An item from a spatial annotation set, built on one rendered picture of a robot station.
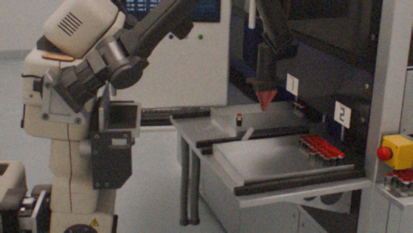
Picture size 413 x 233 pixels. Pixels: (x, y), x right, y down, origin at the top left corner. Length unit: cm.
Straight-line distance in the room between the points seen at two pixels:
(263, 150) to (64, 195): 61
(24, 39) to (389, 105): 570
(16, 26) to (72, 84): 557
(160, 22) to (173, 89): 114
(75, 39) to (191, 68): 99
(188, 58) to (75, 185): 96
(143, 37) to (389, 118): 70
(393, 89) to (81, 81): 80
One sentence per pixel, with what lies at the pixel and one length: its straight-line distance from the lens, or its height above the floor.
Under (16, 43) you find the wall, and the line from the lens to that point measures 688.
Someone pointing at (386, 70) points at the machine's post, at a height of 121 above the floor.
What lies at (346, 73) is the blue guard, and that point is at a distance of 169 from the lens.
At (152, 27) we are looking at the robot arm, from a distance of 125.
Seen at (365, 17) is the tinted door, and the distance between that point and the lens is 161.
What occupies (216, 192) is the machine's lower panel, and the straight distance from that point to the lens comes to 294.
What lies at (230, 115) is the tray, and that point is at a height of 88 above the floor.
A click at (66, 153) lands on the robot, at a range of 155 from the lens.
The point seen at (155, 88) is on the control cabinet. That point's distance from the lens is 236.
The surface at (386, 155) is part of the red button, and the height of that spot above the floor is 100.
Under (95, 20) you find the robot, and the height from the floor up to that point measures 132.
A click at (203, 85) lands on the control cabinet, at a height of 90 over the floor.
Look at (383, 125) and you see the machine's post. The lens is 156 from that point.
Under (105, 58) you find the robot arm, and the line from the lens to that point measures 130.
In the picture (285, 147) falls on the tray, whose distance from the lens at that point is 180.
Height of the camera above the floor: 155
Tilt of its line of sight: 17 degrees down
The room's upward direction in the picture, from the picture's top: 3 degrees clockwise
